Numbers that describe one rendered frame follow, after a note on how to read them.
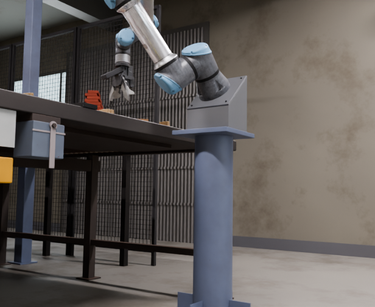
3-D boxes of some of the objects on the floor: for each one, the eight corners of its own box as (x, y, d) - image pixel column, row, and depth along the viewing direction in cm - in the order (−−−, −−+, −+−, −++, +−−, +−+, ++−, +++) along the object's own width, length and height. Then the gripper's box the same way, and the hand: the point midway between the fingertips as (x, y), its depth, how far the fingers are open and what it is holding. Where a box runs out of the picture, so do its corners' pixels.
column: (271, 330, 203) (270, 134, 210) (230, 354, 171) (232, 123, 179) (198, 317, 223) (199, 139, 231) (150, 336, 192) (154, 129, 199)
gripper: (142, 62, 227) (141, 102, 225) (119, 69, 241) (118, 107, 239) (128, 58, 221) (126, 99, 219) (105, 66, 235) (104, 105, 234)
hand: (117, 103), depth 227 cm, fingers open, 14 cm apart
